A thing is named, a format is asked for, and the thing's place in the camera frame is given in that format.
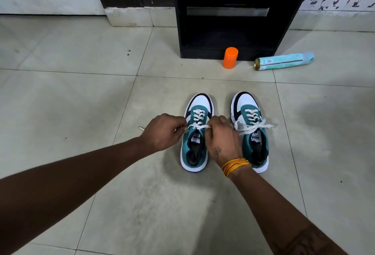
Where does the black shelf cabinet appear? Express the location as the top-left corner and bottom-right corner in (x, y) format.
(172, 0), (320, 62)

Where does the orange plastic container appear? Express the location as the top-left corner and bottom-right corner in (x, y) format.
(222, 47), (239, 69)

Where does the person's left forearm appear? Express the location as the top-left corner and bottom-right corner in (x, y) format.
(0, 137), (147, 255)

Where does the person's right forearm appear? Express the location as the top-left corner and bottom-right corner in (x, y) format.
(228, 162), (350, 255)

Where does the orange thread wristband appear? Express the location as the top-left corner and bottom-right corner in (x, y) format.
(221, 158), (252, 178)

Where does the teal spray can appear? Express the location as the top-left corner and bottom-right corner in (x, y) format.
(254, 52), (315, 71)

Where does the teal white sneaker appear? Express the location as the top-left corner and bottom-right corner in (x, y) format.
(180, 93), (214, 173)
(230, 91), (270, 174)

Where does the white shoelace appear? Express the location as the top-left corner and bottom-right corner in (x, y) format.
(138, 109), (213, 132)
(234, 109), (274, 136)

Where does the person's left hand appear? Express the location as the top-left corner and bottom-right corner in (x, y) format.
(139, 113), (188, 154)

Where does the person's right hand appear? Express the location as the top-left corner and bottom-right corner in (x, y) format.
(204, 115), (246, 168)

